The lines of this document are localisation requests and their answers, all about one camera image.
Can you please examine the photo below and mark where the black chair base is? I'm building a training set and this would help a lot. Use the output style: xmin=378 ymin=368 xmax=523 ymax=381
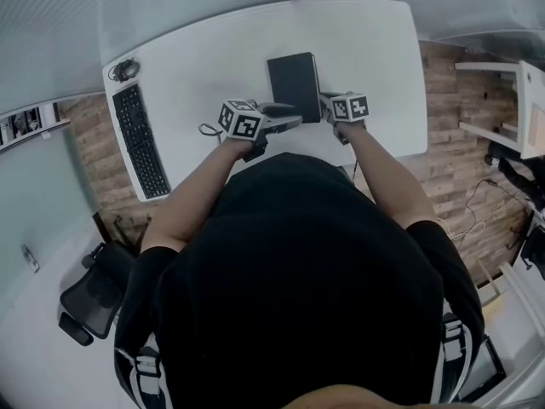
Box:
xmin=484 ymin=151 xmax=545 ymax=212

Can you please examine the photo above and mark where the black office chair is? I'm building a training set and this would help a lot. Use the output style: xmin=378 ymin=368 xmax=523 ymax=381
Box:
xmin=58 ymin=240 xmax=138 ymax=348

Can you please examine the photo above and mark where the curved wall shelf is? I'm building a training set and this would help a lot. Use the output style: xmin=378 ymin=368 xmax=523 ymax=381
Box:
xmin=0 ymin=102 xmax=72 ymax=155

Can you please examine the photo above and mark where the black computer keyboard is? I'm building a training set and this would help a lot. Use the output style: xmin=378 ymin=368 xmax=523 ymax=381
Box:
xmin=112 ymin=83 xmax=172 ymax=200

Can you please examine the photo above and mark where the person's black t-shirt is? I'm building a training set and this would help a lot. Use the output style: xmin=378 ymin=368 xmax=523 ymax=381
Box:
xmin=113 ymin=218 xmax=487 ymax=409

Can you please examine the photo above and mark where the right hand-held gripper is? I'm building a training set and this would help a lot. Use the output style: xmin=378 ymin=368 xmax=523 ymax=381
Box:
xmin=318 ymin=91 xmax=370 ymax=147

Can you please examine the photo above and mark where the thin black cable loop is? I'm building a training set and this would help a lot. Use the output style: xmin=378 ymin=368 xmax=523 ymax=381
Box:
xmin=198 ymin=122 xmax=226 ymax=145

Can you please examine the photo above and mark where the black framed tablet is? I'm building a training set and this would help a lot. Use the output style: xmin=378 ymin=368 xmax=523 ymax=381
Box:
xmin=457 ymin=337 xmax=508 ymax=401

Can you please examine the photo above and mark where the thin cable on floor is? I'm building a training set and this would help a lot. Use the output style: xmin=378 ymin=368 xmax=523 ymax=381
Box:
xmin=435 ymin=178 xmax=531 ymax=241

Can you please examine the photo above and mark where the black notebook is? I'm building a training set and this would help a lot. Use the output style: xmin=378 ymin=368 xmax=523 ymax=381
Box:
xmin=267 ymin=51 xmax=323 ymax=124

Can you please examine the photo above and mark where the person's left forearm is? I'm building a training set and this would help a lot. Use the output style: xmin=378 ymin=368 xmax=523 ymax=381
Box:
xmin=139 ymin=135 xmax=257 ymax=256

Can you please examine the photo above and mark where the person's right forearm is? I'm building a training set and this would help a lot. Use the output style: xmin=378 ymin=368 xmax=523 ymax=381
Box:
xmin=340 ymin=120 xmax=439 ymax=230

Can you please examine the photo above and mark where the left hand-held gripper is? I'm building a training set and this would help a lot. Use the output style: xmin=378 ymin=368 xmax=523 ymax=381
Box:
xmin=217 ymin=98 xmax=304 ymax=164

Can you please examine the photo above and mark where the white shelf unit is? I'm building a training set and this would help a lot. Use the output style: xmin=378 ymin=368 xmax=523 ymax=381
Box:
xmin=453 ymin=59 xmax=545 ymax=160

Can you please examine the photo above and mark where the metal door handle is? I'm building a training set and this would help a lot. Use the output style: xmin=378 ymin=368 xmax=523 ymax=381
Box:
xmin=20 ymin=244 xmax=41 ymax=274

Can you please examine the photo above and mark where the black mouse with coiled cable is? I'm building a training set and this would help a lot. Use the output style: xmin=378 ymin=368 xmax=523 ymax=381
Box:
xmin=107 ymin=58 xmax=141 ymax=84

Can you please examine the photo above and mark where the grey and white harness strap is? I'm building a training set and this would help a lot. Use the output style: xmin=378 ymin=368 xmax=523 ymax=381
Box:
xmin=113 ymin=332 xmax=175 ymax=409
xmin=438 ymin=302 xmax=474 ymax=402

